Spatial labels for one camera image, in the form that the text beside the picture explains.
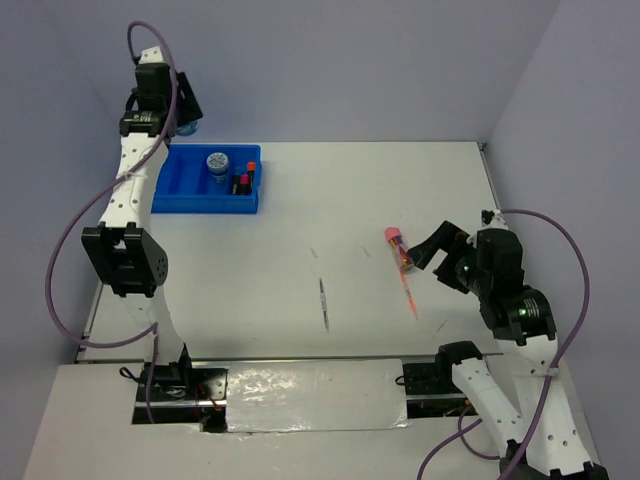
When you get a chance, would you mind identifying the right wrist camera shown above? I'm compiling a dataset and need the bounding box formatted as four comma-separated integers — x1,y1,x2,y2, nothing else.
479,210,509,231

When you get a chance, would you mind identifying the silver foil panel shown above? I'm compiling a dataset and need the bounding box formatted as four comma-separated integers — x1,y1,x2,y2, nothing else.
226,359,409,433

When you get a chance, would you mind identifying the orange cap highlighter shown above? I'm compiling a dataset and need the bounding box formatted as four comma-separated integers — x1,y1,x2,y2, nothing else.
247,161,256,189

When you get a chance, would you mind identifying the blue white round tub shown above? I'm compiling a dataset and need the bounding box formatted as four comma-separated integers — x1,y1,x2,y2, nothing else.
206,152,230,184

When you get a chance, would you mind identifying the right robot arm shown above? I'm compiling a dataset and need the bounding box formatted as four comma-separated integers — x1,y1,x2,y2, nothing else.
408,211,608,479

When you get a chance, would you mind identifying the blue compartment bin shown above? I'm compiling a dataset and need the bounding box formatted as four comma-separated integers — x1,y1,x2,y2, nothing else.
152,144,262,214

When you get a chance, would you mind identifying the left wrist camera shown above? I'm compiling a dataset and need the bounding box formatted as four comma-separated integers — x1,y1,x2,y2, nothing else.
138,45,166,65

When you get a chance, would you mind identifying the orange pen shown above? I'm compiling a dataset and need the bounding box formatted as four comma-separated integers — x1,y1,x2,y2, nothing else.
399,270,419,320

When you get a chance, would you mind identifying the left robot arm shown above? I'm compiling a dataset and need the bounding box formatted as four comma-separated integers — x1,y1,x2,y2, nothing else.
81,59,202,399

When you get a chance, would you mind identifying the pink cap highlighter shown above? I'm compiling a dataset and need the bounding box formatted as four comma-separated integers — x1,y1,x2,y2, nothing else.
236,174,251,196

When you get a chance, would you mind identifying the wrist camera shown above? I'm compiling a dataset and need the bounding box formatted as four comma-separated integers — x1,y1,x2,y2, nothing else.
138,45,166,65
479,210,509,231

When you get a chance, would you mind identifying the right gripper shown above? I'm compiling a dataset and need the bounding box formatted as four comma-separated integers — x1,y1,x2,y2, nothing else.
406,218,490,292

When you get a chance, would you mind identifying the blue ink pen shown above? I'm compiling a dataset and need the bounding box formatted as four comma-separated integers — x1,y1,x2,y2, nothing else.
319,278,330,333

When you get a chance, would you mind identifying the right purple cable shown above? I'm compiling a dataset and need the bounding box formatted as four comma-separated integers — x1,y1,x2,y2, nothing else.
415,209,591,480

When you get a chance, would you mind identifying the blue cap highlighter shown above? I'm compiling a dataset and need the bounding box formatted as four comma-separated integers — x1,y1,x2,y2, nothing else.
231,175,242,195

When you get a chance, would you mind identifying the pink cap clear tube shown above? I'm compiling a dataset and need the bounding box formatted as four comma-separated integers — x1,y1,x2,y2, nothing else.
384,227,414,272

